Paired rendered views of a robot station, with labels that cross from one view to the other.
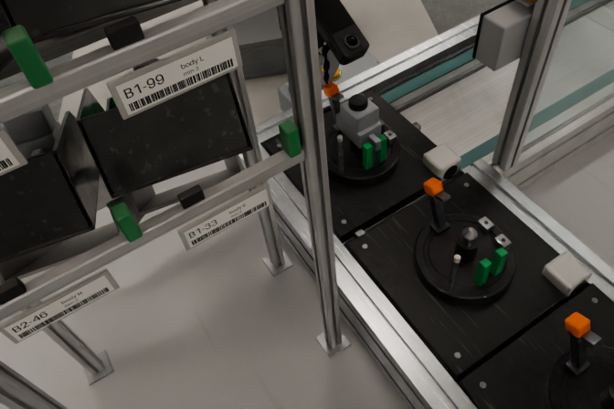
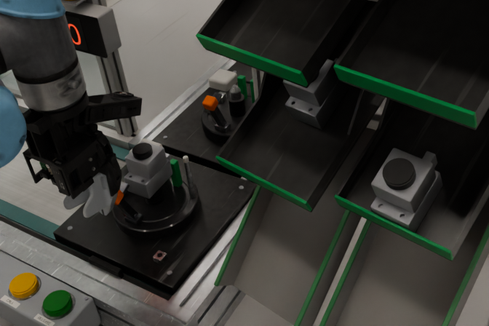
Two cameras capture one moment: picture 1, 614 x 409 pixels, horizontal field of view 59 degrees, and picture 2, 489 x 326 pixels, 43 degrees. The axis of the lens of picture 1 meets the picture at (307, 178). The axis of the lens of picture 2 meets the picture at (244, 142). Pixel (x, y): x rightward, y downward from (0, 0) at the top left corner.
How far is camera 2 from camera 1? 1.03 m
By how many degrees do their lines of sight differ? 76
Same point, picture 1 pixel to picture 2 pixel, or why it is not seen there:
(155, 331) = not seen: outside the picture
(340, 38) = (125, 98)
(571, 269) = (223, 74)
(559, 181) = not seen: hidden behind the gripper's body
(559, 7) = not seen: outside the picture
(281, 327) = not seen: hidden behind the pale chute
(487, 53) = (113, 39)
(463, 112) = (52, 188)
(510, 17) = (97, 8)
